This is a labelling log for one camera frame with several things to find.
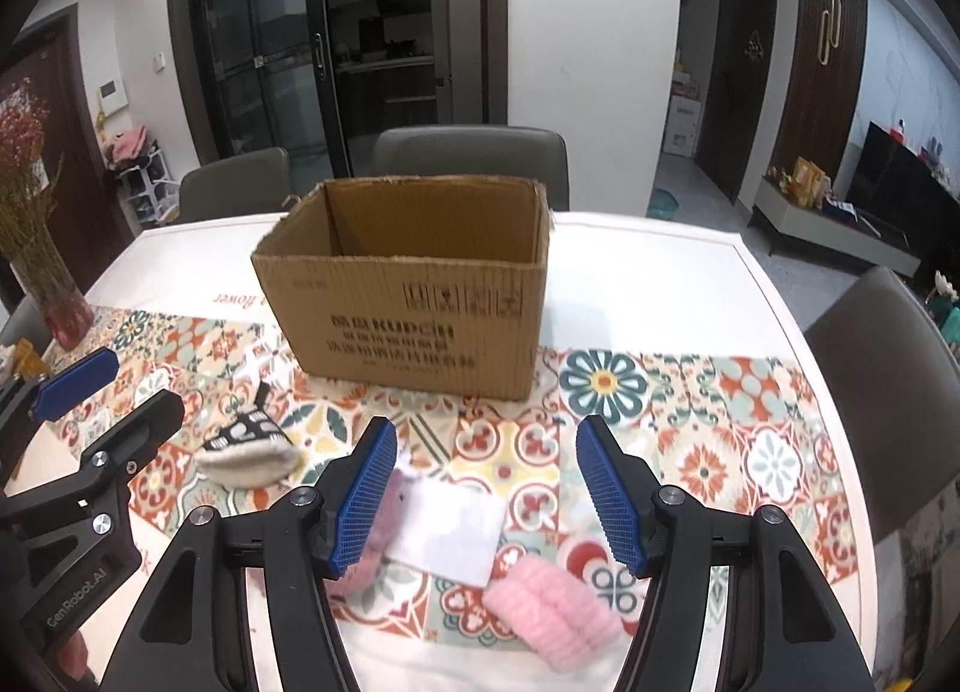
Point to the dark blue flat box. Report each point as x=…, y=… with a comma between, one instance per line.
x=840, y=210

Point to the red tinted glass vase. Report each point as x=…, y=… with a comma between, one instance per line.
x=56, y=302

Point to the dark framed glass sliding door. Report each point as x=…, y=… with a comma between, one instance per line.
x=255, y=62

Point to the dark plain door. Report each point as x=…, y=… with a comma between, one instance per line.
x=739, y=62

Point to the white dark tv cabinet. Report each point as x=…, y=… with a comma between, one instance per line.
x=817, y=231

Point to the white wall intercom panel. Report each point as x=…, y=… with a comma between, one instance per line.
x=112, y=97

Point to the black television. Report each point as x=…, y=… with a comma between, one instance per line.
x=907, y=182

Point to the brown entry door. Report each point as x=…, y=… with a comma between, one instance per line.
x=71, y=100

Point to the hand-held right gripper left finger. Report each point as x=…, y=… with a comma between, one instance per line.
x=367, y=489

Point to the white storage box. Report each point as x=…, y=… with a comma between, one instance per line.
x=682, y=126

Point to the yellow snack packets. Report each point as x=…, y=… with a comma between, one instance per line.
x=806, y=181

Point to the wide grey dining chair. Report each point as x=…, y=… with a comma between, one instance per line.
x=465, y=152

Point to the black white patterned sock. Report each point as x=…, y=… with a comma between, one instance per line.
x=247, y=463

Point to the pink cloth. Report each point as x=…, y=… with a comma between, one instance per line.
x=129, y=145

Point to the teal plastic basin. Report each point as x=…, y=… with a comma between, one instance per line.
x=664, y=203

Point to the dried flower bouquet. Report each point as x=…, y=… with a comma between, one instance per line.
x=22, y=160

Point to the small yellow object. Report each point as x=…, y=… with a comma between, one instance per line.
x=30, y=358

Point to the person's left hand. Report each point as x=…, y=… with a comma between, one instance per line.
x=79, y=662

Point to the brown cardboard box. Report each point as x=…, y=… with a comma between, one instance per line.
x=420, y=317

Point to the pink white fuzzy sock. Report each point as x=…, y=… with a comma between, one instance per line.
x=450, y=519

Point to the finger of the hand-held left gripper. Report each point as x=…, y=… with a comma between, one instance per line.
x=139, y=433
x=75, y=381

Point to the green toy figurine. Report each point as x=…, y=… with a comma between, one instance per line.
x=945, y=310

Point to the white shoe rack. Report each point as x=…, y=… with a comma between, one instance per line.
x=150, y=190

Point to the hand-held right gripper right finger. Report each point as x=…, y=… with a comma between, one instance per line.
x=611, y=489

